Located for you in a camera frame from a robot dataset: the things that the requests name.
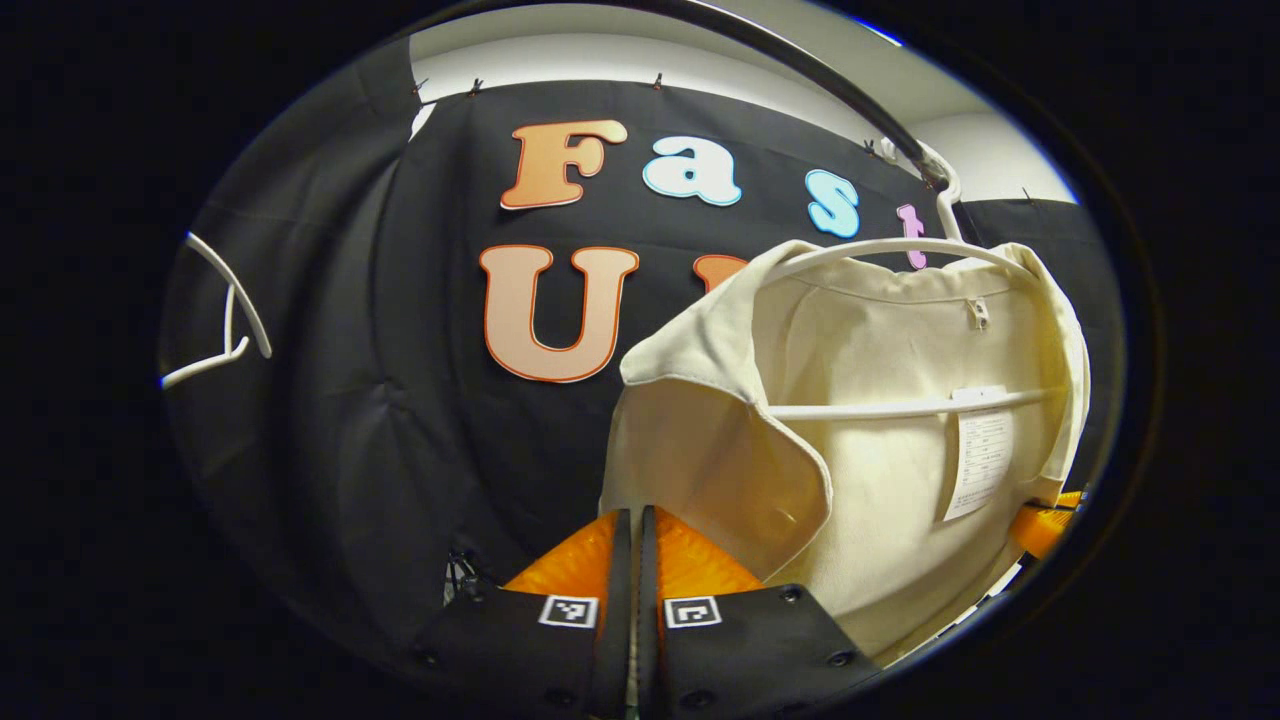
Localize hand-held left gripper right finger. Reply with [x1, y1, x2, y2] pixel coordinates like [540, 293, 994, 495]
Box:
[638, 505, 888, 720]

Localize cream shirt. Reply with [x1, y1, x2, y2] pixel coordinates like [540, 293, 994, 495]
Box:
[598, 238, 1093, 669]

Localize white hanger with shirt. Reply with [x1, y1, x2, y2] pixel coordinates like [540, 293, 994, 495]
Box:
[762, 138, 1056, 422]

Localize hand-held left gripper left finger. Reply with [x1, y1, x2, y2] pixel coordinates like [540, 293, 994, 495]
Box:
[413, 507, 634, 719]

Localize black backdrop cloth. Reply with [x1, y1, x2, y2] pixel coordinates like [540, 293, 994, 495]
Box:
[160, 35, 1126, 661]

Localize empty white hanger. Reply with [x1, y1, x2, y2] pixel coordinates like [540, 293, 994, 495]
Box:
[160, 232, 274, 391]

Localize black stand legs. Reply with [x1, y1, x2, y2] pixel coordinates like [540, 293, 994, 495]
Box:
[443, 548, 493, 605]

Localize black clothes rack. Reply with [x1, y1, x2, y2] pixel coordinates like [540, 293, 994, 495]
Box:
[620, 0, 986, 246]

